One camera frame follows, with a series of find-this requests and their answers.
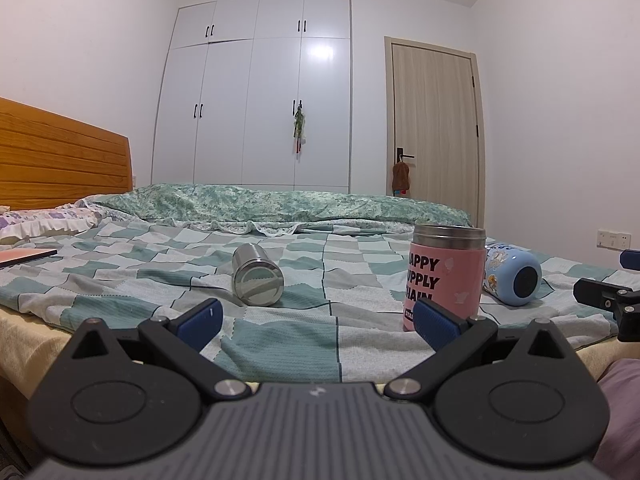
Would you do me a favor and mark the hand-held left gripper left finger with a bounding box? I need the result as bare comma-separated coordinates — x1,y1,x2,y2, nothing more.
67,298,253,404

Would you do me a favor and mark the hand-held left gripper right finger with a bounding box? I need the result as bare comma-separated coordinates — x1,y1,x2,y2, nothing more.
382,297,576,404

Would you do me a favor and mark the stainless steel cup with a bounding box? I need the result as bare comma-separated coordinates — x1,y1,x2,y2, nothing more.
231,243,285,307

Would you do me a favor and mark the light blue cartoon cup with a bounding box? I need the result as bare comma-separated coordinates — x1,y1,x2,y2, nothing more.
481,241,543,307

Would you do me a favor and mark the pink cup with steel rim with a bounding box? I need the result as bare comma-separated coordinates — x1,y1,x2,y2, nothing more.
403,224,487,333

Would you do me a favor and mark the green checked bedsheet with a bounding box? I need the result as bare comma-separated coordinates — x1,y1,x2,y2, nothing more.
0,219,640,386

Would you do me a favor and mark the person's pink clothing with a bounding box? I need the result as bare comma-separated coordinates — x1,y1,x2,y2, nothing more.
596,357,640,480

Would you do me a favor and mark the green floral duvet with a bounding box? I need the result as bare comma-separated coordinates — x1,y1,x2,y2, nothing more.
92,183,473,237

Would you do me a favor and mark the brown hanging cloth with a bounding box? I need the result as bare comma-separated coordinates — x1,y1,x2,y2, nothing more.
391,161,412,196

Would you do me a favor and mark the yellow mattress cover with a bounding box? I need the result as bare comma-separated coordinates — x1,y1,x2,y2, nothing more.
0,306,71,386

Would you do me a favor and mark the red flat book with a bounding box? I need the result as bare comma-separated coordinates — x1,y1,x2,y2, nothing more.
0,247,59,270

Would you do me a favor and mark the purple floral pillow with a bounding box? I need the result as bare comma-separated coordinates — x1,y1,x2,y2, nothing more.
0,204,117,248

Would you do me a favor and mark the light wooden door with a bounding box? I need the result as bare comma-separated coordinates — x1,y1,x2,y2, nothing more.
384,36,487,228

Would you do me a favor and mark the white wardrobe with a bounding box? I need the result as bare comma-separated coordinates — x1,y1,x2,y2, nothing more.
151,0,352,194

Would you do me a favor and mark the wooden headboard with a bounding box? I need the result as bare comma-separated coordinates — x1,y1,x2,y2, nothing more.
0,97,134,211

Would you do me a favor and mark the green hanging ornament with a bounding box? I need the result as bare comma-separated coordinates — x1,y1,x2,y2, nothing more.
292,101,306,156

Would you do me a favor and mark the white wall socket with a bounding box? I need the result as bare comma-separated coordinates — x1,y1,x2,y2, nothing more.
596,229,633,250

